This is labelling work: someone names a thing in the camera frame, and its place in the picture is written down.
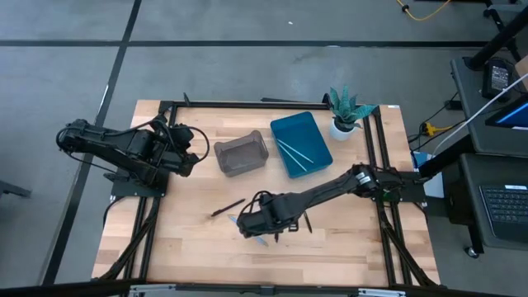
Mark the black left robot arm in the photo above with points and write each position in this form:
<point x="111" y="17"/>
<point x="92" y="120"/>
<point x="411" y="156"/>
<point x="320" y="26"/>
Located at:
<point x="103" y="142"/>

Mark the blue pencil yellow bands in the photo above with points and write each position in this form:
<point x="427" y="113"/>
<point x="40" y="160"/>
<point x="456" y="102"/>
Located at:
<point x="262" y="241"/>

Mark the black bar silver brackets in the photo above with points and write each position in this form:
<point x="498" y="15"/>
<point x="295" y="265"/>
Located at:
<point x="264" y="290"/>

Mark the black power device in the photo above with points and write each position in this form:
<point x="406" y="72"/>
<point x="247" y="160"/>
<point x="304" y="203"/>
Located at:
<point x="498" y="78"/>

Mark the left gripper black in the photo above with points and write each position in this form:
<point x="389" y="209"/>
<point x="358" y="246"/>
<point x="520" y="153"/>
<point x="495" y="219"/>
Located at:
<point x="177" y="140"/>

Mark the black aluminium table frame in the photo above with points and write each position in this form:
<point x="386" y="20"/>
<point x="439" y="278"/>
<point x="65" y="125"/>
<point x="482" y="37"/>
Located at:
<point x="247" y="105"/>

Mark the yellow power plug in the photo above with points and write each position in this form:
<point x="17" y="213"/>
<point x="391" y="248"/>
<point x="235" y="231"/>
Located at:
<point x="430" y="130"/>

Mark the black workstation desk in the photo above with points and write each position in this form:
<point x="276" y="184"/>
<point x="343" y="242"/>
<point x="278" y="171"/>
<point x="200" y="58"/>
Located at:
<point x="495" y="165"/>

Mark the monitor with blue screen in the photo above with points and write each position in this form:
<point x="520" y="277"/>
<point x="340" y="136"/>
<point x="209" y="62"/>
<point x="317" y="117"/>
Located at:
<point x="511" y="115"/>

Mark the grey translucent plastic bin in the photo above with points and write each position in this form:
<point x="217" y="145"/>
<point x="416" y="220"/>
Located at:
<point x="241" y="158"/>

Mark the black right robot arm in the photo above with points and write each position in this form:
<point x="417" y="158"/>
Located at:
<point x="330" y="189"/>

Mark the grey metal leg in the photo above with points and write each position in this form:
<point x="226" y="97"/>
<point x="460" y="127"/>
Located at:
<point x="12" y="189"/>

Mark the black diagonal pole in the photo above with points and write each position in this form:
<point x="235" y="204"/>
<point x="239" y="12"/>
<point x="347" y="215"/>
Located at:
<point x="495" y="41"/>

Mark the white plant pot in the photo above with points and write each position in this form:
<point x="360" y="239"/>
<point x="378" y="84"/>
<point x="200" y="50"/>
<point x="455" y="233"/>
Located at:
<point x="339" y="134"/>

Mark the green pencil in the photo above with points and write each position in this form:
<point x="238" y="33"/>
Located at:
<point x="295" y="151"/>

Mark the blue plastic tray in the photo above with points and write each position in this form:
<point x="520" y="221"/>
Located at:
<point x="301" y="128"/>

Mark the black laptop keyboard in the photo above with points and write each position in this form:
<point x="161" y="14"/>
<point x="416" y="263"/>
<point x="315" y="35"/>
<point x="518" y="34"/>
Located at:
<point x="507" y="210"/>

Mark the white box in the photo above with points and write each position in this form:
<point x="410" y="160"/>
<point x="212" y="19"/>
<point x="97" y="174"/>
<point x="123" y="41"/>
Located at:
<point x="433" y="187"/>

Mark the green snake plant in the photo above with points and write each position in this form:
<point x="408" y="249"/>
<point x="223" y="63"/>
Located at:
<point x="346" y="109"/>

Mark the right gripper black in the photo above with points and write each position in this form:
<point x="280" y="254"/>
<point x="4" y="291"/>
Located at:
<point x="274" y="212"/>

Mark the black caster wheel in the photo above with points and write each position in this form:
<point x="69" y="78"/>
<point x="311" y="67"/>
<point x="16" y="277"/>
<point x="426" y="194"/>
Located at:
<point x="472" y="252"/>

